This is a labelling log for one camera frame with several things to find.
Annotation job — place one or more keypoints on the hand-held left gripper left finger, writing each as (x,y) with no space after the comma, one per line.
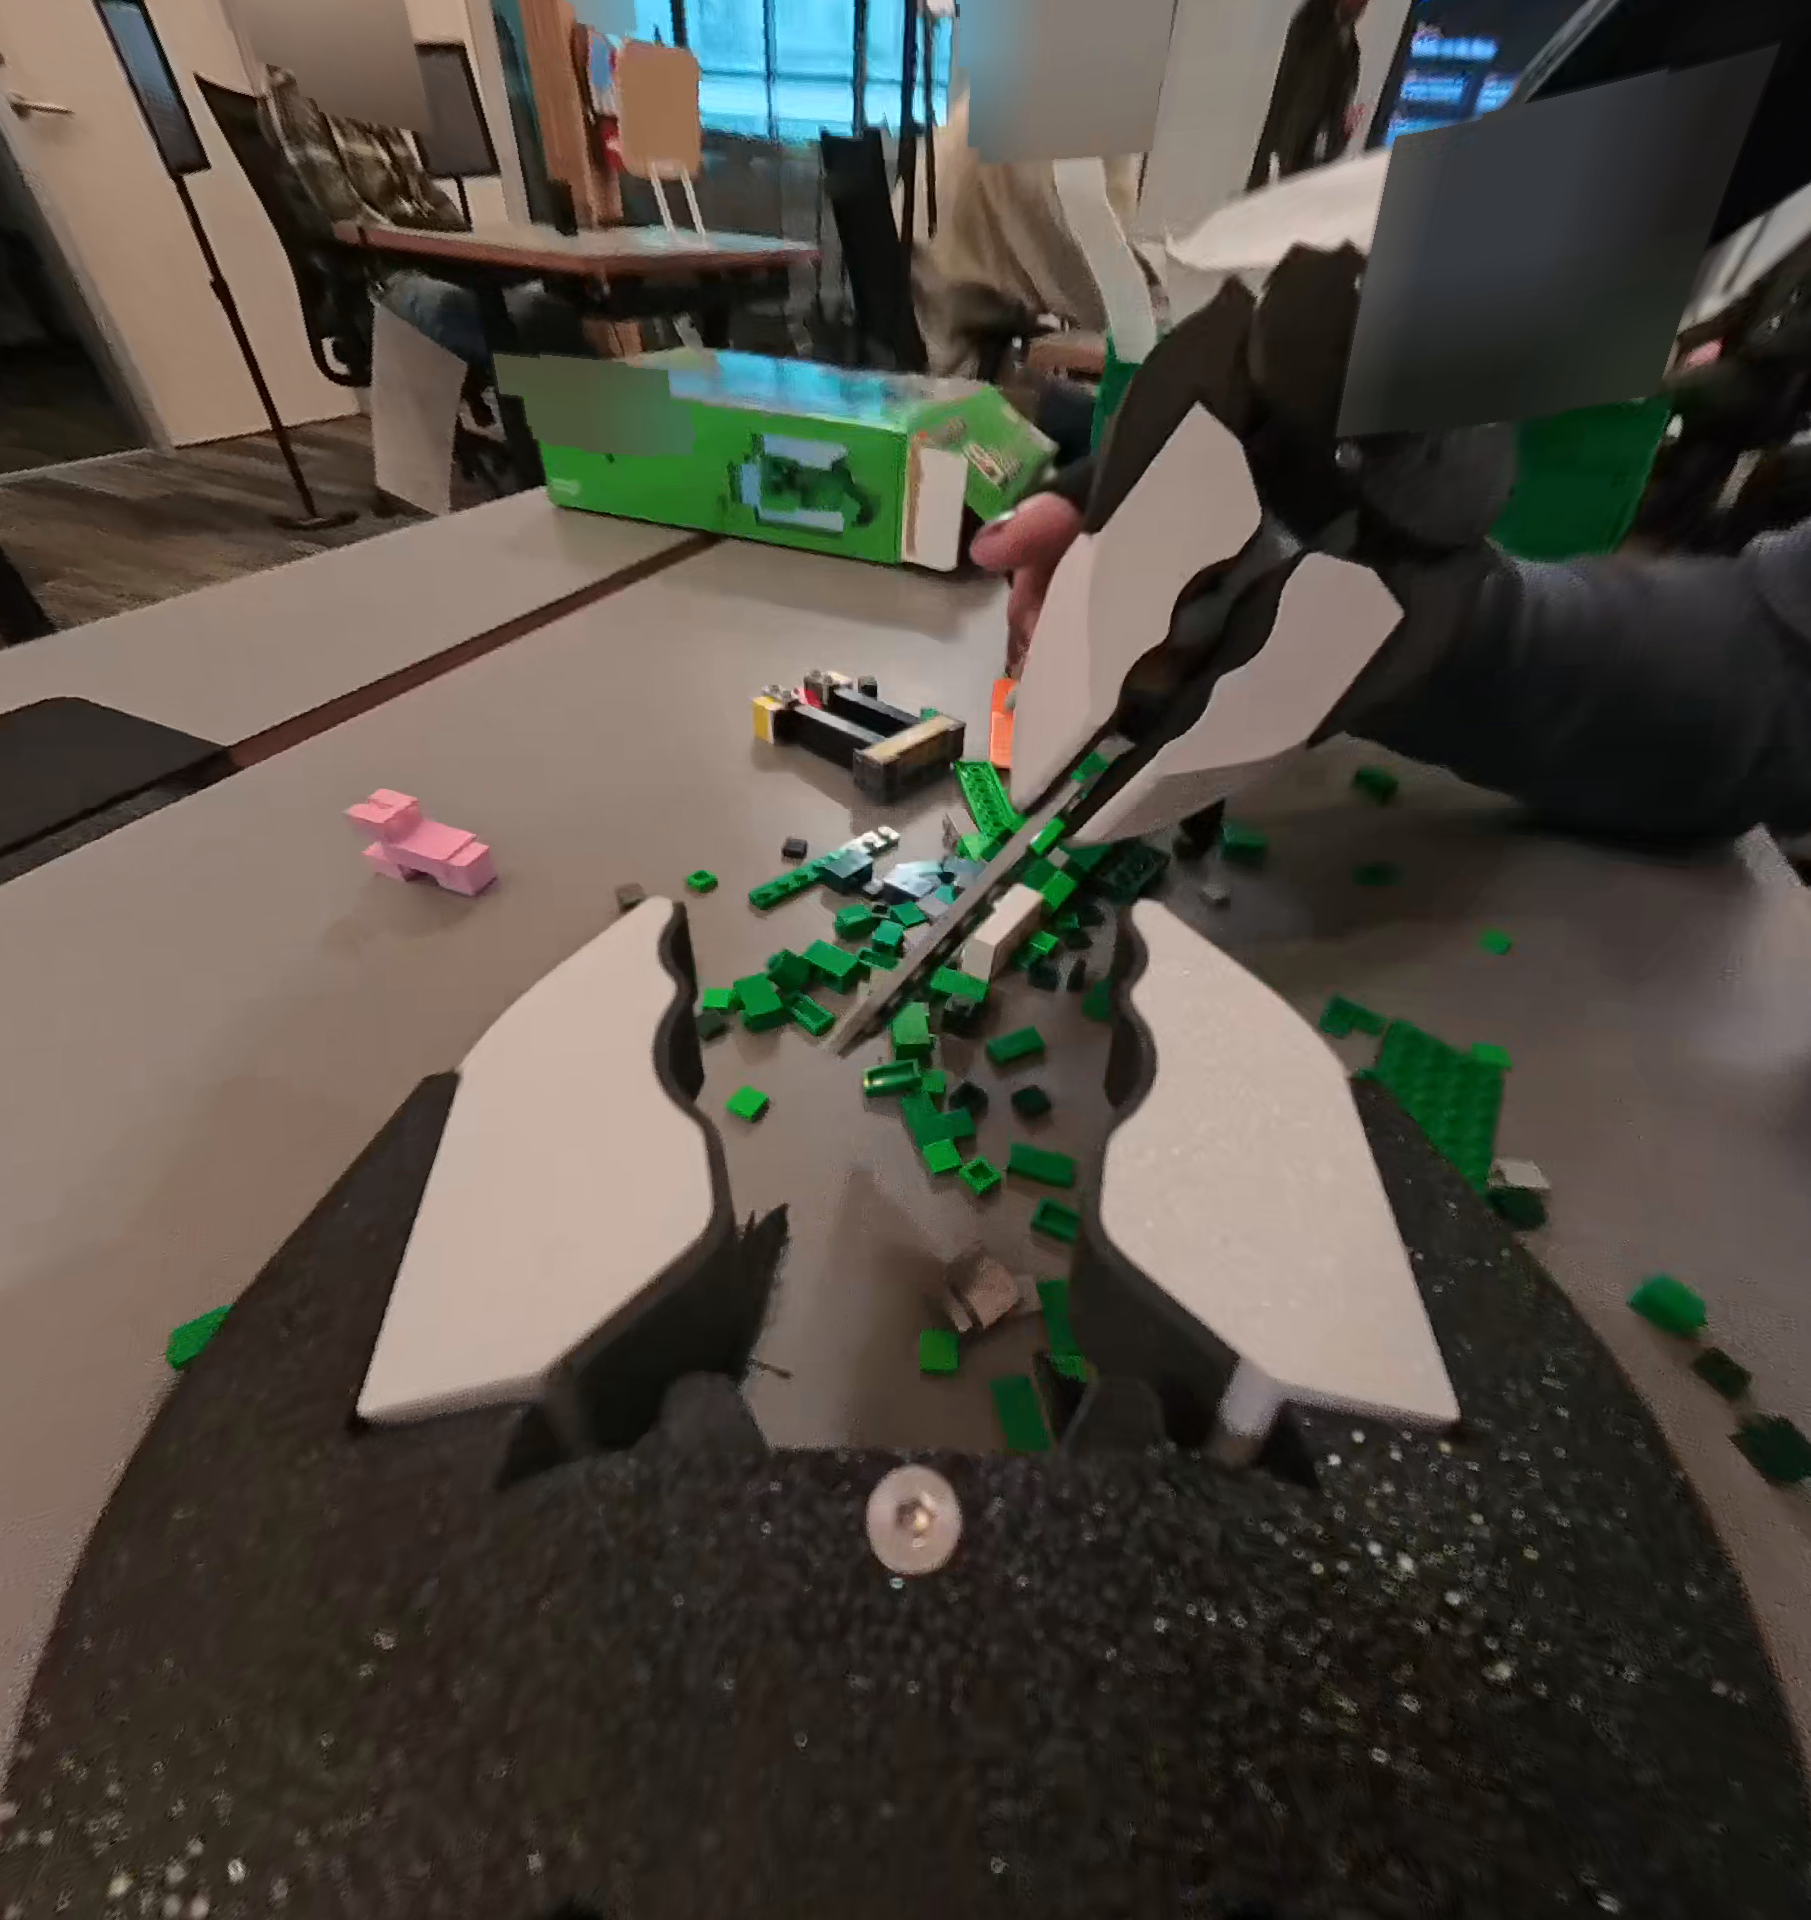
(559,1171)

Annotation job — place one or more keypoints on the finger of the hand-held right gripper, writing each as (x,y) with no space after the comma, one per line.
(1128,568)
(1281,678)

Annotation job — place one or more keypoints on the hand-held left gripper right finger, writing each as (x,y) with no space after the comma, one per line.
(1262,1185)

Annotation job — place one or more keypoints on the grey brick plate green tiles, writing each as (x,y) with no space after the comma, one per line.
(1001,929)

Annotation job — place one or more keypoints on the person's right forearm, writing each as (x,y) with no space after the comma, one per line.
(1640,678)

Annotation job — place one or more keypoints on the grey desk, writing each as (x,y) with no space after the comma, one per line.
(248,1051)

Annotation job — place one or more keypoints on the wooden desk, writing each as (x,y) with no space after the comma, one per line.
(578,250)

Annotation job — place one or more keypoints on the black desk mat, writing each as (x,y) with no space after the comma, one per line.
(51,781)

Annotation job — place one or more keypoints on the person's right hand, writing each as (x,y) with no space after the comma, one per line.
(1031,535)

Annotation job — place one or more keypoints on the large green baseplate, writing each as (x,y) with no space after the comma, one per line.
(1428,1085)

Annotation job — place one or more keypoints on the orange brick separator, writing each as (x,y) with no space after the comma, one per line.
(1005,719)

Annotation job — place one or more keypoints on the pile of loose green bricks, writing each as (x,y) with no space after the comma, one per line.
(762,1000)

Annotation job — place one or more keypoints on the green brick build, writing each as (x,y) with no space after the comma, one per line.
(1581,482)

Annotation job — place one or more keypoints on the black brick assembly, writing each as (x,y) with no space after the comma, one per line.
(845,730)

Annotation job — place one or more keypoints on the green brick set box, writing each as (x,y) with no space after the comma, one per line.
(815,482)

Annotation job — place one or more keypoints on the dark monitor screen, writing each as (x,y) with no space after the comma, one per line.
(1460,73)

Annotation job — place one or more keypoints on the pink brick pig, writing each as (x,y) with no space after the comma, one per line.
(423,844)

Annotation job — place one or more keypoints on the large glass window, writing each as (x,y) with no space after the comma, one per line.
(815,58)

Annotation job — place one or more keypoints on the tan board stand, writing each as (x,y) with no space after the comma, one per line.
(656,105)

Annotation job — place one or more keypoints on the black floor stand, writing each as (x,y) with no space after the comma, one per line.
(150,73)

